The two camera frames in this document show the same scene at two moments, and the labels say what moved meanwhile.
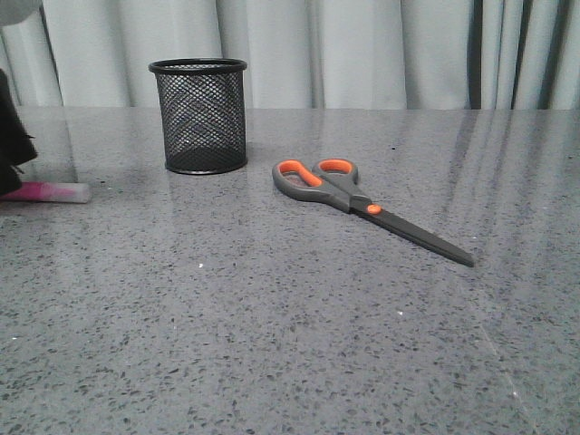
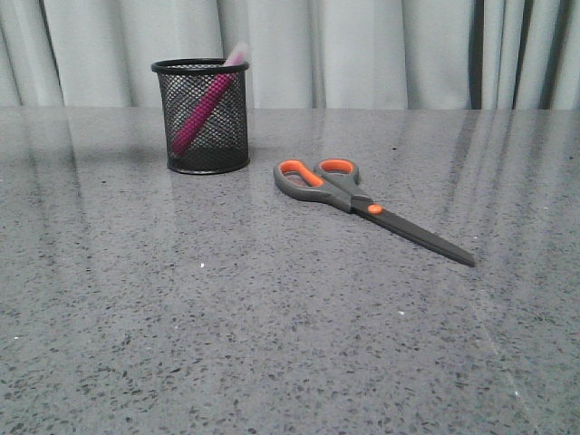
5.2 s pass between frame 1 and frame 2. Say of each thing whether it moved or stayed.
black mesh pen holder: stayed
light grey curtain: stayed
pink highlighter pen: moved
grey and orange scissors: stayed
